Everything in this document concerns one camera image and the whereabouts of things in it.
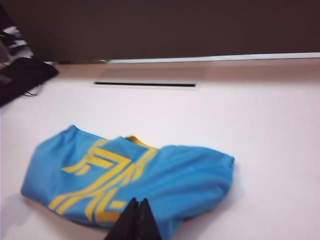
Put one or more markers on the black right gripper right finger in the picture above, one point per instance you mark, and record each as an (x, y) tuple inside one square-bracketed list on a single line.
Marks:
[(150, 222)]

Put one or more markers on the brown desk divider panel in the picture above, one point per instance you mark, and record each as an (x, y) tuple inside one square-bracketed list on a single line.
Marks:
[(175, 25)]

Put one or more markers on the blue white soccer jersey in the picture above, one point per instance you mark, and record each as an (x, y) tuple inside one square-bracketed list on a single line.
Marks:
[(155, 180)]

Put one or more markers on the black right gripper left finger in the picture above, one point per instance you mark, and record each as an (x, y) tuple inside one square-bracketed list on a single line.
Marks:
[(126, 222)]

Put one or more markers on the white divider bottom rail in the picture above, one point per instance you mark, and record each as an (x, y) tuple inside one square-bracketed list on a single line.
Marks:
[(212, 58)]

